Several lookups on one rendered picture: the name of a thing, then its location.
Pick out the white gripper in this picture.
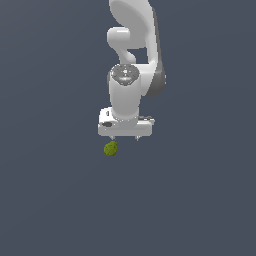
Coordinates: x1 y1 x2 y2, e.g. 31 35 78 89
97 106 156 142

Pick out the small green pear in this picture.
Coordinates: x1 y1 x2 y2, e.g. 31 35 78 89
103 140 119 157

